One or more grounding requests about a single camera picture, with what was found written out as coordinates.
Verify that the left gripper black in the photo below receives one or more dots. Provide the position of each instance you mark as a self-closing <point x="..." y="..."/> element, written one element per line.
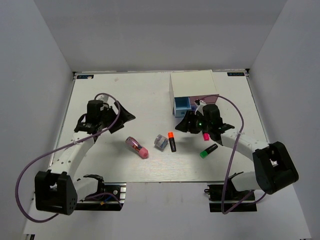
<point x="126" y="116"/>

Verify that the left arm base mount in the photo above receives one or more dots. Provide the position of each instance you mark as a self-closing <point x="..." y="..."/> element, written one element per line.
<point x="110" y="198"/>

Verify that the green cap highlighter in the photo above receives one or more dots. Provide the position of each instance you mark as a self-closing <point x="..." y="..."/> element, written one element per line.
<point x="208" y="151"/>

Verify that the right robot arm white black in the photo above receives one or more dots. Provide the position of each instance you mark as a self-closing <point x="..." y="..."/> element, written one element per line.
<point x="273" y="166"/>

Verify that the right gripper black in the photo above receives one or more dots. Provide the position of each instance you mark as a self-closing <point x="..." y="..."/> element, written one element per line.
<point x="185" y="125"/>

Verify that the pink cap pencil tube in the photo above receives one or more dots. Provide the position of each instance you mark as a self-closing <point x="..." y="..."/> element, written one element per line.
<point x="137" y="147"/>

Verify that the light blue small drawer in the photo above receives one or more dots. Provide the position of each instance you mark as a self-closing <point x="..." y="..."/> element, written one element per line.
<point x="180" y="106"/>

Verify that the right corner label sticker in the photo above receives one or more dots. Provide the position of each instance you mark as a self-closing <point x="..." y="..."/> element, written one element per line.
<point x="236" y="74"/>

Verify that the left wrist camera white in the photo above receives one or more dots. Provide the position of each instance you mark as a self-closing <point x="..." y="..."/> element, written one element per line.
<point x="103" y="97"/>

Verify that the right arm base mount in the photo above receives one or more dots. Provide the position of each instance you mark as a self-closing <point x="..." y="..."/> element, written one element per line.
<point x="214" y="192"/>

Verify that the orange cap highlighter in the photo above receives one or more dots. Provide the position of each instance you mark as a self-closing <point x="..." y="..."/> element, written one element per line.
<point x="172" y="142"/>

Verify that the left corner label sticker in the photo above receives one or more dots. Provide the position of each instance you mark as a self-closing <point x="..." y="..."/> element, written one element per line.
<point x="85" y="76"/>

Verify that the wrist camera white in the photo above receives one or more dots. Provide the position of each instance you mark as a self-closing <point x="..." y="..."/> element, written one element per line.
<point x="202" y="104"/>
<point x="103" y="97"/>

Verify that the pink cap highlighter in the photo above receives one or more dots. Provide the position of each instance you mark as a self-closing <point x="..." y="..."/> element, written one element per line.
<point x="206" y="136"/>

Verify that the blue wide drawer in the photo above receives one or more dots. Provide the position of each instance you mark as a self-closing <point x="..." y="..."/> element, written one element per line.
<point x="195" y="108"/>

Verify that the white drawer organizer box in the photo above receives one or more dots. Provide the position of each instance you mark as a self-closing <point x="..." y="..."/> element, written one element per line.
<point x="192" y="83"/>

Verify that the corner label sticker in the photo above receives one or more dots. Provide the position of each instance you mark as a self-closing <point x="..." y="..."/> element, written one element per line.
<point x="85" y="76"/>
<point x="236" y="74"/>

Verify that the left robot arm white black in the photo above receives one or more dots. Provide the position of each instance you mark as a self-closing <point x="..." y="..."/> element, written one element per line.
<point x="57" y="190"/>

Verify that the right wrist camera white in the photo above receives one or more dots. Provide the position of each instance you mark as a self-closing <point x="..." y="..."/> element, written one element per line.
<point x="202" y="104"/>

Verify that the pink small drawer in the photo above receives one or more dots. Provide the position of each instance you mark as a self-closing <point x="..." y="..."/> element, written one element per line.
<point x="208" y="99"/>

